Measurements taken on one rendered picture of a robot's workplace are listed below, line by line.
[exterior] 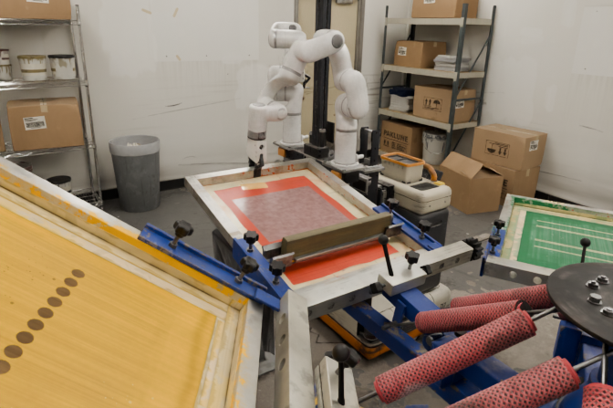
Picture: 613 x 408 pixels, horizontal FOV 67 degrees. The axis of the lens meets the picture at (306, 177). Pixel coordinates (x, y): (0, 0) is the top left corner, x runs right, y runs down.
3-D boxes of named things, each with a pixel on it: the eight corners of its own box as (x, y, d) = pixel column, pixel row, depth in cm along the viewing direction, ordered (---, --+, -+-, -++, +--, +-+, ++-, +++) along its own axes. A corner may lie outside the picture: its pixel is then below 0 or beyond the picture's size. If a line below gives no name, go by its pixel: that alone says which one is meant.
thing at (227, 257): (216, 324, 193) (212, 232, 180) (223, 321, 195) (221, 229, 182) (267, 395, 157) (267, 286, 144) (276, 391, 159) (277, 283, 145)
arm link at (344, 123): (349, 127, 209) (351, 91, 204) (364, 132, 198) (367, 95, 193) (330, 128, 205) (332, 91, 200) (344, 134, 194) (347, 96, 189)
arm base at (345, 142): (351, 158, 217) (353, 125, 212) (369, 164, 207) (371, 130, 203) (325, 162, 209) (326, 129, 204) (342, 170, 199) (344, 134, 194)
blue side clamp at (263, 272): (232, 256, 144) (233, 237, 141) (246, 253, 147) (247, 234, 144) (278, 319, 122) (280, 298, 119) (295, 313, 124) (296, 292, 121)
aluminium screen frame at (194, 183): (183, 185, 180) (183, 176, 178) (309, 164, 210) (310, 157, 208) (283, 315, 122) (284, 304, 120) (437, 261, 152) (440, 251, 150)
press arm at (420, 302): (381, 294, 127) (384, 280, 125) (397, 288, 131) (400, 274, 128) (426, 337, 115) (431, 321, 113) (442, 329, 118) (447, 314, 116)
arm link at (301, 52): (333, 35, 191) (350, 36, 178) (311, 82, 194) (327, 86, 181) (301, 15, 183) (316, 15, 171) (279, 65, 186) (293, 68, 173)
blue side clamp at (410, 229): (369, 221, 173) (372, 204, 170) (379, 218, 175) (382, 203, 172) (427, 266, 151) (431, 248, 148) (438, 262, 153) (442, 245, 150)
